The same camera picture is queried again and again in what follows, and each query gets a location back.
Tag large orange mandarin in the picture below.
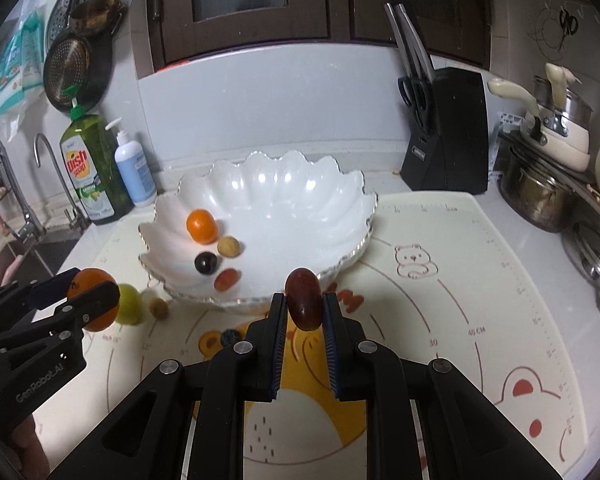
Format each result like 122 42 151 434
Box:
67 268 120 333

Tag green apple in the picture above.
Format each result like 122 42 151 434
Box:
116 283 144 326

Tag blueberry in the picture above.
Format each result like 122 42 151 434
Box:
220 328 242 348

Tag brown longan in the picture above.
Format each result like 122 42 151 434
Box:
148 297 170 321

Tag dark grape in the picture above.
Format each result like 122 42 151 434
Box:
194 252 219 275

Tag chrome kitchen faucet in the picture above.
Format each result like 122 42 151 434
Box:
0 130 92 246

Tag person's left hand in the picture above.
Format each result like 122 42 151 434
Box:
7 415 50 480

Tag small orange in bowl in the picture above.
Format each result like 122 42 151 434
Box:
186 208 219 245

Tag tan longan in bowl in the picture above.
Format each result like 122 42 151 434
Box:
216 235 242 258

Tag white blue pump bottle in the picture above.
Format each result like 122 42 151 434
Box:
105 117 157 207

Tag cream bear baking mat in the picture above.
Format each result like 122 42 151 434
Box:
35 194 588 479

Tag green dish soap bottle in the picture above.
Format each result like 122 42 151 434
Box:
59 86 133 226

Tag white scalloped bowl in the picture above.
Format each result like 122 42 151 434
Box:
138 151 378 315

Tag packaged wipes bag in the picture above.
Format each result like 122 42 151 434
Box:
0 8 44 142

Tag hanging metal strainer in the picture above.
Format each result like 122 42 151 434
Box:
43 29 114 114

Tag black knife block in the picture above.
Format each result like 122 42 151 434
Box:
398 67 489 195

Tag steel pot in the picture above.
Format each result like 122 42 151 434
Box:
500 145 576 233

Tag dark wooden cabinet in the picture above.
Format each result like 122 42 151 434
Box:
146 0 491 70

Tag cream saucepan stack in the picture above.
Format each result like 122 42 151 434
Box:
488 63 592 174

